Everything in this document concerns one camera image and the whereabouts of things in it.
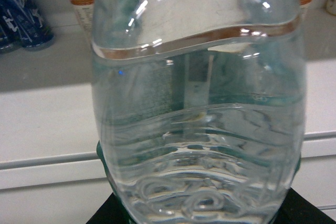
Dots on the water bottle green label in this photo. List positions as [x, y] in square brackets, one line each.
[200, 106]

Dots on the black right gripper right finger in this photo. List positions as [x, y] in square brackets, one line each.
[302, 205]

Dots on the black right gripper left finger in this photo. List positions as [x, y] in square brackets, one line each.
[111, 211]

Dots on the blue patterned drink bottle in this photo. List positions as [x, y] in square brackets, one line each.
[26, 24]

